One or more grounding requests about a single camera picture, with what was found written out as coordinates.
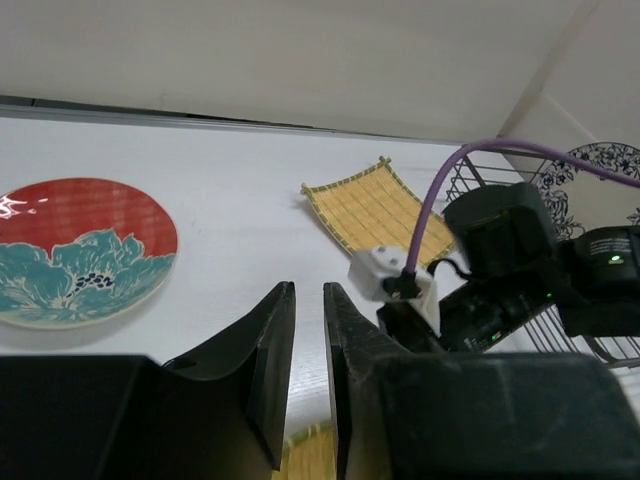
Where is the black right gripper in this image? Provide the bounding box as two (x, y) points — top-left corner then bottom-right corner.
(377, 182), (562, 353)

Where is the dark wire dish rack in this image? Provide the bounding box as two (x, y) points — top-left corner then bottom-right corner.
(439, 143), (639, 352)

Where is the fan-shaped bamboo tray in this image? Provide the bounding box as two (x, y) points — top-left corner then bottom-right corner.
(271, 420), (336, 480)

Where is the blue white floral plate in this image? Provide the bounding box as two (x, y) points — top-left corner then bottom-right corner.
(535, 142), (639, 240)

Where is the square bamboo tray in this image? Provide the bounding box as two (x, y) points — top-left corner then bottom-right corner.
(300, 155), (457, 270)

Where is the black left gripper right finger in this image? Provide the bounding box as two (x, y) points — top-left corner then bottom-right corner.
(323, 282), (639, 479)

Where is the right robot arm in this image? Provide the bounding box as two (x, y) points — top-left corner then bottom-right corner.
(377, 183), (639, 353)

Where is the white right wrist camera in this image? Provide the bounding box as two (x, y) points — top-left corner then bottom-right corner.
(348, 246), (440, 334)

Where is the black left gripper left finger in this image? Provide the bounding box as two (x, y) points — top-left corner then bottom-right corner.
(1, 282), (296, 479)

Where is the red teal floral plate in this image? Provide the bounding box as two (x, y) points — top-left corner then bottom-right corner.
(1, 178), (179, 330)

